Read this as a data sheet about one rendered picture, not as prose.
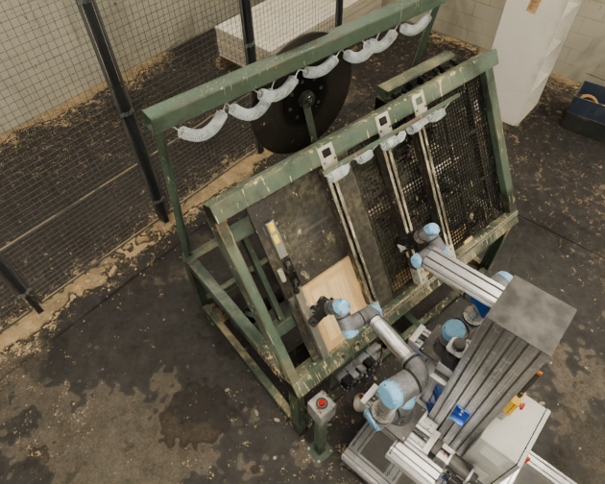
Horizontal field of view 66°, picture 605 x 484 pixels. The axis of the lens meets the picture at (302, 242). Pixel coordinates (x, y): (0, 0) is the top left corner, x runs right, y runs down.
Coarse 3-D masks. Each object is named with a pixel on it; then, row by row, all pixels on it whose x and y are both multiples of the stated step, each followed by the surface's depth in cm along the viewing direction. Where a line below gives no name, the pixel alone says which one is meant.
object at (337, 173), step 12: (456, 96) 270; (432, 108) 263; (444, 108) 276; (396, 132) 251; (408, 132) 265; (372, 144) 244; (384, 144) 256; (396, 144) 260; (360, 156) 254; (372, 156) 250; (336, 168) 234; (336, 180) 243
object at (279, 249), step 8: (264, 224) 245; (272, 232) 247; (272, 240) 248; (280, 240) 251; (280, 248) 252; (280, 256) 253; (280, 264) 257; (288, 280) 261; (296, 296) 264; (304, 296) 266; (304, 304) 268; (304, 312) 269; (304, 320) 273; (312, 328) 274; (312, 336) 277; (320, 336) 278; (320, 344) 279; (320, 352) 282; (328, 352) 285
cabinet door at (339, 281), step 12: (336, 264) 277; (348, 264) 282; (324, 276) 274; (336, 276) 279; (348, 276) 284; (312, 288) 271; (324, 288) 276; (336, 288) 281; (348, 288) 286; (312, 300) 273; (348, 300) 288; (360, 300) 293; (324, 324) 281; (336, 324) 287; (324, 336) 283; (336, 336) 288
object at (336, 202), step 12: (348, 156) 240; (324, 168) 249; (348, 168) 241; (324, 180) 258; (336, 192) 262; (336, 204) 262; (336, 216) 268; (348, 216) 268; (348, 228) 273; (348, 240) 272; (348, 252) 279; (360, 252) 278; (360, 264) 281; (360, 276) 283; (372, 288) 289; (372, 300) 291
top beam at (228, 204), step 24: (456, 72) 289; (480, 72) 300; (408, 96) 272; (432, 96) 282; (360, 120) 262; (312, 144) 253; (336, 144) 251; (288, 168) 238; (312, 168) 246; (240, 192) 226; (264, 192) 233; (216, 216) 222
